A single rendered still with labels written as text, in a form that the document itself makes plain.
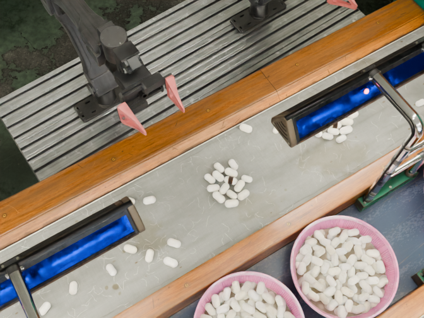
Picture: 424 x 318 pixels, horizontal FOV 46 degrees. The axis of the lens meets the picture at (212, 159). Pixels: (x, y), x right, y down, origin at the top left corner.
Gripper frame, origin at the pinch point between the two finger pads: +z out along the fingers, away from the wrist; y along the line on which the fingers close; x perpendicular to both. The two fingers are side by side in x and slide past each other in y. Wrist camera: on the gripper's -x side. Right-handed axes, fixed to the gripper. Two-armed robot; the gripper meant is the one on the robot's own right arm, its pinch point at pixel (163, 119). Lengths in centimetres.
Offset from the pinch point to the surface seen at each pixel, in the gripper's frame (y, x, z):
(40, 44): 1, 109, -130
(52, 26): 11, 109, -136
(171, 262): -12.7, 30.9, 19.1
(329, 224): 27, 33, 34
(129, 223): -18.1, -0.9, 15.9
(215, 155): 14.1, 33.3, 0.5
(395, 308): 24, 30, 60
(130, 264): -21.4, 33.1, 12.9
